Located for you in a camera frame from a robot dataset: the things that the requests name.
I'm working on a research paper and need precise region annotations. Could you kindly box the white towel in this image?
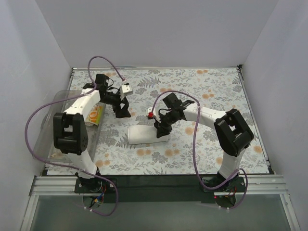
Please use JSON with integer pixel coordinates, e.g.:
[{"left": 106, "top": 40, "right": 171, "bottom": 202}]
[{"left": 128, "top": 125, "right": 170, "bottom": 144}]

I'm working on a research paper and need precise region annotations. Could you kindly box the orange patterned towel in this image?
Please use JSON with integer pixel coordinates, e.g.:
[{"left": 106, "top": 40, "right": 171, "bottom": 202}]
[{"left": 85, "top": 103, "right": 104, "bottom": 127}]

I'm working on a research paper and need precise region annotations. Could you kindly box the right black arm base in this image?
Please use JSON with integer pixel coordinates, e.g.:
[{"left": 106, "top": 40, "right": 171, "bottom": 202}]
[{"left": 199, "top": 175, "right": 247, "bottom": 210}]

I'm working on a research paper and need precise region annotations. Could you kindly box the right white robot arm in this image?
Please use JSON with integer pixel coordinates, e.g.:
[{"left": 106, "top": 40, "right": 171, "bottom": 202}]
[{"left": 147, "top": 90, "right": 254, "bottom": 191}]

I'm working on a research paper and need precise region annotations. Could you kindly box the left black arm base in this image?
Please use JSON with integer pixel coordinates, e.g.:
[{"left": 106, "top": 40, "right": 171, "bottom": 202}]
[{"left": 74, "top": 177, "right": 115, "bottom": 209}]

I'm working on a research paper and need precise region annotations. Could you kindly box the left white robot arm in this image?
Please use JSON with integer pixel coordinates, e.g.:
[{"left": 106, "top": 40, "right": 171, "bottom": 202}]
[{"left": 53, "top": 74, "right": 133, "bottom": 193}]

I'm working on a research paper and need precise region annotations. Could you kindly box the floral patterned table mat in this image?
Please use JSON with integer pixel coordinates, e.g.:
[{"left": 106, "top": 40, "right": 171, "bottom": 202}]
[{"left": 47, "top": 67, "right": 270, "bottom": 176}]

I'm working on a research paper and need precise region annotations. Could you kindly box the clear plastic bin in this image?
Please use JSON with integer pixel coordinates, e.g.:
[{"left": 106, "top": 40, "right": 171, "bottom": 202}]
[{"left": 34, "top": 90, "right": 100, "bottom": 163}]

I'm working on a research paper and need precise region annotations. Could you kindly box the metal table edge strip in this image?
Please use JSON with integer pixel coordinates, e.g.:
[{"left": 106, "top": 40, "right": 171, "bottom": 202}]
[{"left": 236, "top": 64, "right": 249, "bottom": 102}]

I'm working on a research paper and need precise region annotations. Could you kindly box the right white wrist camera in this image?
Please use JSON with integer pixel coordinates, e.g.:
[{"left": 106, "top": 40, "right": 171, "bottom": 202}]
[{"left": 146, "top": 107, "right": 160, "bottom": 122}]

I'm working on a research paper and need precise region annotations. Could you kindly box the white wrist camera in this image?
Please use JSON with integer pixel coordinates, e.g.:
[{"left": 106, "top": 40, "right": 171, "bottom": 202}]
[
  {"left": 146, "top": 107, "right": 160, "bottom": 122},
  {"left": 120, "top": 83, "right": 133, "bottom": 98}
]

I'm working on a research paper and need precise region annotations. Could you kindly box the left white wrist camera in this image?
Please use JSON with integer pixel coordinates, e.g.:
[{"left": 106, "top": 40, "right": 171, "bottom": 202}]
[{"left": 120, "top": 83, "right": 133, "bottom": 98}]

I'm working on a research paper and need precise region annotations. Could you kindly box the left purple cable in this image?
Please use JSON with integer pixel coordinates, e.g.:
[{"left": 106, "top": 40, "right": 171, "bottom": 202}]
[{"left": 25, "top": 56, "right": 128, "bottom": 216}]

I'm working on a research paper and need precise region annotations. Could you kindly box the aluminium frame rail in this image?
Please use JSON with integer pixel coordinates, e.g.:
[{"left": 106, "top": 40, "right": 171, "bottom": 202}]
[{"left": 30, "top": 174, "right": 288, "bottom": 195}]

